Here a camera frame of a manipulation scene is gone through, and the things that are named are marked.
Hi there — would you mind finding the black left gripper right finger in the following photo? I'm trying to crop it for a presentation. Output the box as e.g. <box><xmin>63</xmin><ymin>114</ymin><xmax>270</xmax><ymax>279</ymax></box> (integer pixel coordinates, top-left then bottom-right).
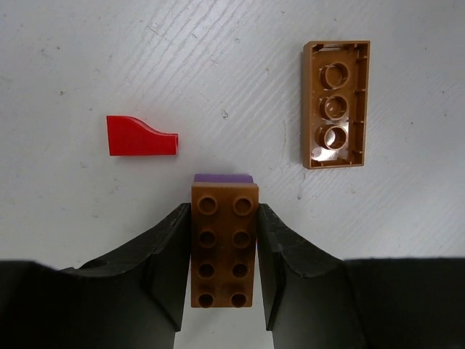
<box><xmin>257</xmin><ymin>204</ymin><xmax>464</xmax><ymax>348</ymax></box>

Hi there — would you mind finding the brown lego plate studs up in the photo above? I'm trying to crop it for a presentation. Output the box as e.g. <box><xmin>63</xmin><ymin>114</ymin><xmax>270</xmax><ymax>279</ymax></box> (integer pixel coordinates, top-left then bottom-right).
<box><xmin>191</xmin><ymin>182</ymin><xmax>259</xmax><ymax>308</ymax></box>

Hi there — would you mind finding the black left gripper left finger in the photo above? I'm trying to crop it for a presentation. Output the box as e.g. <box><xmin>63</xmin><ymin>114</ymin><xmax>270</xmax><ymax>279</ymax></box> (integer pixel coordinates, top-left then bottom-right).
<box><xmin>1</xmin><ymin>203</ymin><xmax>191</xmax><ymax>348</ymax></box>

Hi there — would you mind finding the brown lego brick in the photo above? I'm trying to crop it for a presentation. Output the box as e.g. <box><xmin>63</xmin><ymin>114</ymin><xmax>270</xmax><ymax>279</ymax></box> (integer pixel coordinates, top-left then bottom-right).
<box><xmin>301</xmin><ymin>41</ymin><xmax>371</xmax><ymax>169</ymax></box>

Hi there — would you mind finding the purple curved printed lego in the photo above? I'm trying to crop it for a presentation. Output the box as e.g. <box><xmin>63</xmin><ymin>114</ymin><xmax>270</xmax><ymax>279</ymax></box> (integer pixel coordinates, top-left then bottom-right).
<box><xmin>193</xmin><ymin>173</ymin><xmax>254</xmax><ymax>184</ymax></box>

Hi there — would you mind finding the small red lego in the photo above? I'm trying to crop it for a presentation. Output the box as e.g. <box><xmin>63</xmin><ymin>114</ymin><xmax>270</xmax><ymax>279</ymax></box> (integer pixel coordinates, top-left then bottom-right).
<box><xmin>106</xmin><ymin>116</ymin><xmax>179</xmax><ymax>156</ymax></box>

